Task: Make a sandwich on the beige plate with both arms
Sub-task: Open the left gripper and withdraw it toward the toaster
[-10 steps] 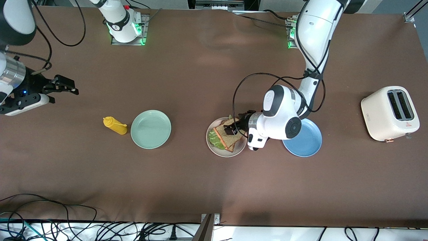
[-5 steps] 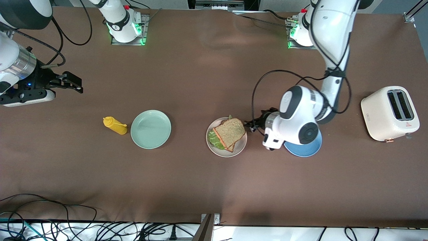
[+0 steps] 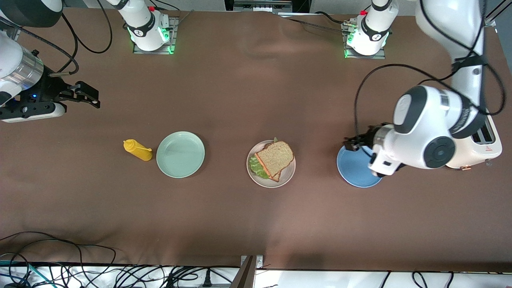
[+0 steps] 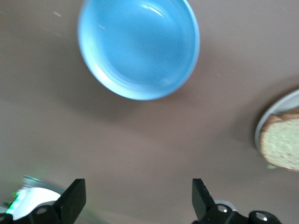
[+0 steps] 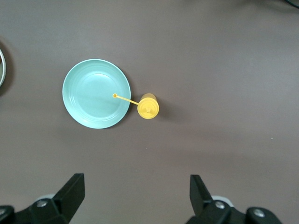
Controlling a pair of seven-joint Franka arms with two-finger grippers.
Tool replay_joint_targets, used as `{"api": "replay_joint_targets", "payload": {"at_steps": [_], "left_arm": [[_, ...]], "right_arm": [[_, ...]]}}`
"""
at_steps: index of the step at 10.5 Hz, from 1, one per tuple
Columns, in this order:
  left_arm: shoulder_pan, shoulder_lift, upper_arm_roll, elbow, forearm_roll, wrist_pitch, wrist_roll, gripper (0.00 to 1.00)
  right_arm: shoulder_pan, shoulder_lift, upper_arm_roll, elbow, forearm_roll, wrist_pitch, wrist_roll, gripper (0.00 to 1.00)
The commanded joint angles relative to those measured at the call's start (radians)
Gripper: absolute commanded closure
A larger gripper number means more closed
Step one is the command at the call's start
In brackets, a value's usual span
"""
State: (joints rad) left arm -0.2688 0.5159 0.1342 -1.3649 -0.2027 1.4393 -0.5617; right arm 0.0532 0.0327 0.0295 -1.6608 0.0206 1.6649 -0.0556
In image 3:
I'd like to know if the white toaster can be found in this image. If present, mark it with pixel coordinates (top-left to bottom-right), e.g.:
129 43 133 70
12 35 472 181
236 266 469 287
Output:
444 110 503 171

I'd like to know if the green lettuce leaf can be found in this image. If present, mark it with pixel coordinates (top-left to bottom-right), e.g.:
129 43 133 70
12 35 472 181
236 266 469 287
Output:
249 138 279 179

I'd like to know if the grey metal post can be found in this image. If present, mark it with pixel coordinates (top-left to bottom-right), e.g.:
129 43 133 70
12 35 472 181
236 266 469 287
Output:
236 255 264 288

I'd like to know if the mint green plate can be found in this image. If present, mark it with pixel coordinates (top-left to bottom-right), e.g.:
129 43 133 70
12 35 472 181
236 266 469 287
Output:
156 131 206 178

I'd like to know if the aluminium frame post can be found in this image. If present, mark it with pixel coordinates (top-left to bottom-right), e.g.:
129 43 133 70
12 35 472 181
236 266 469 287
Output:
482 0 512 28

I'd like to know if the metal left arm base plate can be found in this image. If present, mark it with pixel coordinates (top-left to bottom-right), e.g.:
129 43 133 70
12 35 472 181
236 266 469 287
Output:
342 22 387 60

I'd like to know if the blue plate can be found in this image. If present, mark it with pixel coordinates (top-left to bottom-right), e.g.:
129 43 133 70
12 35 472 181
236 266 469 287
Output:
336 144 383 188

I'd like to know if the bread slice with torn corner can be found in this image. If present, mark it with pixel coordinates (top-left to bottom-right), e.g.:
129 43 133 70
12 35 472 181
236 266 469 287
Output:
254 154 296 182

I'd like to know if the beige plate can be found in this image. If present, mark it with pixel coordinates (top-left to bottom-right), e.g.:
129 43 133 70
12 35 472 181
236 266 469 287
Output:
246 140 296 188

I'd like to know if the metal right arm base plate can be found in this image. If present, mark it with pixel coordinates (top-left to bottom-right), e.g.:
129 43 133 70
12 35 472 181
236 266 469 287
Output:
133 17 179 54

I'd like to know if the yellow mustard squeeze bottle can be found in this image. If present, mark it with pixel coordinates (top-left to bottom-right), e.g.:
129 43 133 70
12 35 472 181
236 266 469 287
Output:
123 139 153 162

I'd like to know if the grey cable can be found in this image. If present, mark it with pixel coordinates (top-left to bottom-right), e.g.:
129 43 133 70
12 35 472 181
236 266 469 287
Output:
278 14 349 33

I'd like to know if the metal bracket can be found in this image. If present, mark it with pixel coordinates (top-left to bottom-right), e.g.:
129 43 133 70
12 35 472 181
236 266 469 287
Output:
233 0 293 12

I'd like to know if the thin black cable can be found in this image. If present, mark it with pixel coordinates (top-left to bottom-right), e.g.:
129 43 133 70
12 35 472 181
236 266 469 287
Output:
0 231 116 276

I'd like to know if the brown bread slice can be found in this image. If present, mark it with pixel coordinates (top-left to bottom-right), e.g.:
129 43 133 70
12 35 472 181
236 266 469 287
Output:
255 141 294 178

